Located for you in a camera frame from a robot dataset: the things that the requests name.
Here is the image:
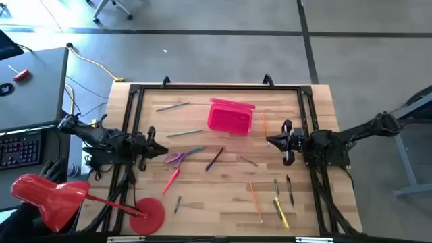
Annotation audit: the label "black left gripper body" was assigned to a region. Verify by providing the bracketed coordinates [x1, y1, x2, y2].
[130, 126, 157, 172]

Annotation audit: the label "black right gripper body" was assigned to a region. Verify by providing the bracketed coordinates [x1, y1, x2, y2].
[281, 119, 306, 167]

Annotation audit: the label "orange pencil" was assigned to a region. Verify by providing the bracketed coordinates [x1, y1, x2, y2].
[248, 181, 265, 225]
[261, 111, 271, 149]

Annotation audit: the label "purple handled scissors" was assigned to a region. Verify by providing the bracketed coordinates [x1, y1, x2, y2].
[163, 145, 207, 169]

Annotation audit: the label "light green pencil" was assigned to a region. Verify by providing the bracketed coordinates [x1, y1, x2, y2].
[165, 128, 205, 138]

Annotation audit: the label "pink pen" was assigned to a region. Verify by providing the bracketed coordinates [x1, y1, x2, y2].
[161, 168, 181, 196]

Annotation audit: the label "black pen with silver trim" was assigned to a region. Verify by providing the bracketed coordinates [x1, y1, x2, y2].
[286, 173, 296, 207]

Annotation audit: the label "pink plastic supply box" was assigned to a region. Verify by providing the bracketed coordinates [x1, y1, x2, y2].
[207, 97, 257, 136]

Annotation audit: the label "yellow pen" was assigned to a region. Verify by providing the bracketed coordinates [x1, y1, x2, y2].
[274, 196, 291, 231]

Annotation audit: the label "dark slim pen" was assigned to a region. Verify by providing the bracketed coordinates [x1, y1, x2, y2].
[272, 199, 283, 221]

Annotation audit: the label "blue white round container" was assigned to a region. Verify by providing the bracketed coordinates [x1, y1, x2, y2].
[67, 162, 80, 179]

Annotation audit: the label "dark desk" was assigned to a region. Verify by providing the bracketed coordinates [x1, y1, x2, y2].
[0, 124, 72, 213]

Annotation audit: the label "person's hand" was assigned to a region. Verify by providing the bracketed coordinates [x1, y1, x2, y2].
[39, 158, 68, 184]

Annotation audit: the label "red desk lamp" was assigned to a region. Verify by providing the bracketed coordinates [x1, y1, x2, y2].
[9, 173, 167, 236]

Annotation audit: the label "grey desk top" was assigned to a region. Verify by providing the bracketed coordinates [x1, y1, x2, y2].
[0, 47, 70, 134]

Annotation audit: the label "black keyboard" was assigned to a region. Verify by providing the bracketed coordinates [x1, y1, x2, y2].
[0, 130, 44, 171]

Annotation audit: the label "office chair base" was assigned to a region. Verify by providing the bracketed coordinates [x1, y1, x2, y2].
[85, 0, 134, 25]

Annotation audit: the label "round black sticker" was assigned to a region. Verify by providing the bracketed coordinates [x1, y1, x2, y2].
[0, 82, 16, 98]

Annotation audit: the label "person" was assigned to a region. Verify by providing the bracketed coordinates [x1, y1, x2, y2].
[0, 200, 82, 243]

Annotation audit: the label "black monitor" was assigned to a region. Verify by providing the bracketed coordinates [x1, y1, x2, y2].
[0, 28, 25, 61]

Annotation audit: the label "yellow cable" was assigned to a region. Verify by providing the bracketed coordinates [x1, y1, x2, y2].
[65, 42, 126, 117]

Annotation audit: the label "black aluminium table frame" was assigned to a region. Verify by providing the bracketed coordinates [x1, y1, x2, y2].
[79, 82, 368, 237]

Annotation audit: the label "silver metal bracket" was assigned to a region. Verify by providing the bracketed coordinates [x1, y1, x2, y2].
[107, 236, 146, 243]
[294, 236, 335, 243]

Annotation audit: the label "grey metal table frame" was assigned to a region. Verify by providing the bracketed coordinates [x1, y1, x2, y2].
[391, 86, 432, 198]

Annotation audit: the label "red T-handle tool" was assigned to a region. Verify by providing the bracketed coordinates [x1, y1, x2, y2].
[7, 64, 31, 82]

